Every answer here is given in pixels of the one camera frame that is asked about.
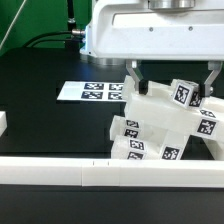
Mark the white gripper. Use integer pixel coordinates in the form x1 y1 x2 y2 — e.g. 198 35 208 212
89 0 224 95

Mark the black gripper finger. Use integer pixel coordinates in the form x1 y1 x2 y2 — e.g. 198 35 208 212
199 61 223 98

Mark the white chair back frame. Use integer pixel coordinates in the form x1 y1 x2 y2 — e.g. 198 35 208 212
122 76 224 142

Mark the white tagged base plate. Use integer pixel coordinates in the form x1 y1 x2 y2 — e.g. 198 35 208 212
57 81 123 102

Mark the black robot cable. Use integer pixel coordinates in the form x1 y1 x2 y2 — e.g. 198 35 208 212
25 29 86 48

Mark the white U-shaped fence frame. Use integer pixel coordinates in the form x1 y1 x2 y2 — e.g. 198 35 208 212
0 111 224 187

